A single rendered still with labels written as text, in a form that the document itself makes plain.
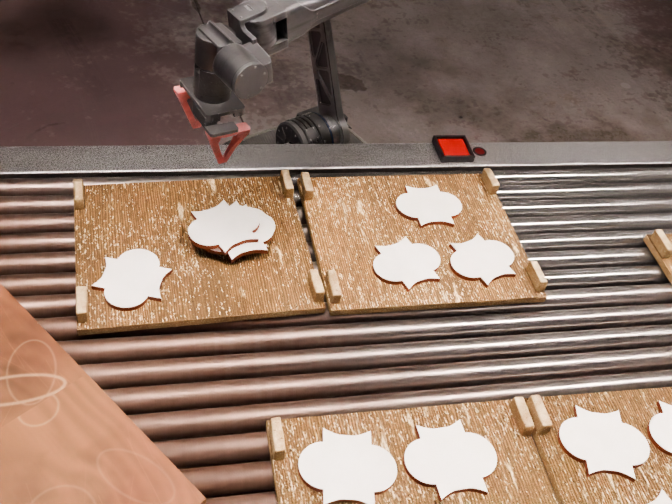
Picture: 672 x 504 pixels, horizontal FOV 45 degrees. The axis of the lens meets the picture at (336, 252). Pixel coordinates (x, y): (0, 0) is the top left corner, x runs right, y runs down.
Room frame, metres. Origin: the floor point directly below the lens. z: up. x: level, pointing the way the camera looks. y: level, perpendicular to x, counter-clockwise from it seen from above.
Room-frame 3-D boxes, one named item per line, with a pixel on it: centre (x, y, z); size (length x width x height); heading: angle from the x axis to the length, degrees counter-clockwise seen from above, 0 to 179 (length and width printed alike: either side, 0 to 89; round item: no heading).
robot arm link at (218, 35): (1.02, 0.23, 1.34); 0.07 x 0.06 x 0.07; 45
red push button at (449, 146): (1.46, -0.21, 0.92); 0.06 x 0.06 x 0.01; 19
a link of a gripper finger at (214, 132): (0.99, 0.21, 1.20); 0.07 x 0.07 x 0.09; 39
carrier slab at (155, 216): (1.01, 0.25, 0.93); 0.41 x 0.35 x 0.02; 112
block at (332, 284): (0.96, -0.01, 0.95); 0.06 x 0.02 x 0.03; 20
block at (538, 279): (1.09, -0.37, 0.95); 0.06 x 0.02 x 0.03; 20
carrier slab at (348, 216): (1.15, -0.15, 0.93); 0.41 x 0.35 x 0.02; 110
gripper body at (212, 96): (1.02, 0.23, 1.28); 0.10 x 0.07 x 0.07; 39
